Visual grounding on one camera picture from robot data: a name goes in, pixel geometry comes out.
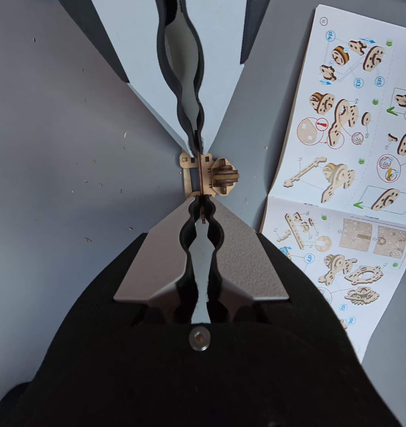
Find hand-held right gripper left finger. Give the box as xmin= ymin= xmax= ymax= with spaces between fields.
xmin=113 ymin=196 xmax=199 ymax=323

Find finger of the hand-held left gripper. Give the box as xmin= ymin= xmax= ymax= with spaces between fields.
xmin=181 ymin=0 xmax=248 ymax=154
xmin=89 ymin=0 xmax=197 ymax=157

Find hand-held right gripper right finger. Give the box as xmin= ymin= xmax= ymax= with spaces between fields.
xmin=203 ymin=196 xmax=289 ymax=323

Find wooden model assembly with knob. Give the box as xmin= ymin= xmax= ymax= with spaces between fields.
xmin=179 ymin=152 xmax=239 ymax=202

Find assembly instruction booklet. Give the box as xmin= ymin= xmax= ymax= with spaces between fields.
xmin=260 ymin=4 xmax=406 ymax=364

